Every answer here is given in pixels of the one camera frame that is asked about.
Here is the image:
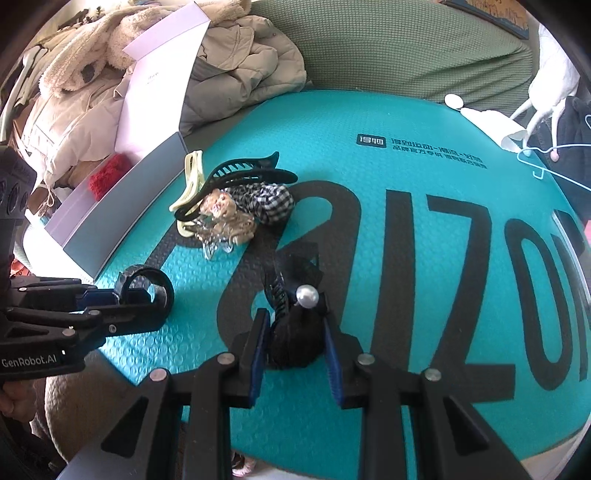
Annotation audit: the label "red fluffy scrunchie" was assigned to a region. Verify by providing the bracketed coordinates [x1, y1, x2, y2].
[88, 153, 132, 202]

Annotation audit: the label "cream fleece garment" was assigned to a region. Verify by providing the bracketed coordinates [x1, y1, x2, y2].
[38, 0, 253, 98]

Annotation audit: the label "cream hair claw clip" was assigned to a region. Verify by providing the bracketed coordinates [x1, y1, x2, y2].
[168, 150, 205, 238]

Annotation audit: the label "white cloth on chair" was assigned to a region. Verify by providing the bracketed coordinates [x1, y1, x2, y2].
[510, 24, 580, 146]

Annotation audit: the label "beige puffer jacket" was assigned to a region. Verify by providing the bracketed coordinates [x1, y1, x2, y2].
[22, 3, 307, 187]

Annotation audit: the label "black white checkered scrunchie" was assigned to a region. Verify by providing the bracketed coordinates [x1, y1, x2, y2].
[224, 183, 296, 225]

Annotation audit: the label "white open gift box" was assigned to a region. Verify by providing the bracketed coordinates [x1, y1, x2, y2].
[41, 1, 209, 280]

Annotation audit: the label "light blue wire hanger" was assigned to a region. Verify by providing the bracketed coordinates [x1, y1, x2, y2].
[517, 114, 591, 192]

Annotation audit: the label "black pearl bow hair clip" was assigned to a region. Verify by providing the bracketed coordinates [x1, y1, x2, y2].
[263, 254, 329, 370]

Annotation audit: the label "black hair claw clip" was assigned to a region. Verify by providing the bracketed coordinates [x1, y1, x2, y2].
[174, 151, 298, 222]

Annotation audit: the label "teal bubble mailer bag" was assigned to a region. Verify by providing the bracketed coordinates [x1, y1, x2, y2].
[101, 91, 590, 460]

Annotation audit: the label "dark blue garment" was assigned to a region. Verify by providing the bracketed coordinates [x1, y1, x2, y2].
[539, 96, 590, 224]

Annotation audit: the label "clear bear hair clip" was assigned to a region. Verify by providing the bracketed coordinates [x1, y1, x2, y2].
[190, 189, 256, 260]

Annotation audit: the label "black ring hair tie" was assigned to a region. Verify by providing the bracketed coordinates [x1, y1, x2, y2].
[114, 264, 175, 324]

